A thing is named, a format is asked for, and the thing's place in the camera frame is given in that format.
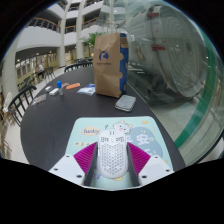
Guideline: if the orange flat pack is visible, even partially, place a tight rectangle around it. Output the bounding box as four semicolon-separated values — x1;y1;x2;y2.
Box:
65;82;81;91

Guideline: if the green potted plant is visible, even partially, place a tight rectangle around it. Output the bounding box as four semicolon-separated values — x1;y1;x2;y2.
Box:
83;32;103;48

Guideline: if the pale green cartoon mouse pad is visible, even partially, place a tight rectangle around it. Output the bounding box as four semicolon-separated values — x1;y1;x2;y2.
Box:
64;115;174;191

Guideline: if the white rectangular box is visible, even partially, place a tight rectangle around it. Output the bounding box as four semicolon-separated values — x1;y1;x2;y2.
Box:
48;87;60;97

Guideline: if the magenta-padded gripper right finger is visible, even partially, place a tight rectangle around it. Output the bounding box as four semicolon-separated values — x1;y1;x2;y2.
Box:
125;142;175;188

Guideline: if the person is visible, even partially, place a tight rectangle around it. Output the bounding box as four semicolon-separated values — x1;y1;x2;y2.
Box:
35;63;46;80

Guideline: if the group of black chairs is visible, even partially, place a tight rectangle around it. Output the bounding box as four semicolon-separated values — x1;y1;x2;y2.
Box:
63;57;95;74

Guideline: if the grey smartphone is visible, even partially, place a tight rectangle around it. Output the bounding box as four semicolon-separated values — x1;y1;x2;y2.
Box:
114;94;137;113

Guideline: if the black slatted chair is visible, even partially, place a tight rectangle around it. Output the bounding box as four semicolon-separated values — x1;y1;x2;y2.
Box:
7;84;38;127

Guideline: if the white perforated computer mouse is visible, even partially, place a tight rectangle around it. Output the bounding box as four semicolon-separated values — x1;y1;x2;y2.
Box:
96;128;129;179

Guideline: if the small blue-capped bottle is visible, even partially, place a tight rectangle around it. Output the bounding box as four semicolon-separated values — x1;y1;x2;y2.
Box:
56;80;65;96

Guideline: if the brown paper bag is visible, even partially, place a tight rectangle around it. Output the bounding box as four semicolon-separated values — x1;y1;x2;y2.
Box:
93;32;130;99

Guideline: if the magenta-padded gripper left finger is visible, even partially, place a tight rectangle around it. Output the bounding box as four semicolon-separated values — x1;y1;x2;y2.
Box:
48;141;100;188

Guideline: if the white and blue plastic packet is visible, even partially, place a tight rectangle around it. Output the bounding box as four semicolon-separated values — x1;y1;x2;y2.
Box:
76;83;97;97

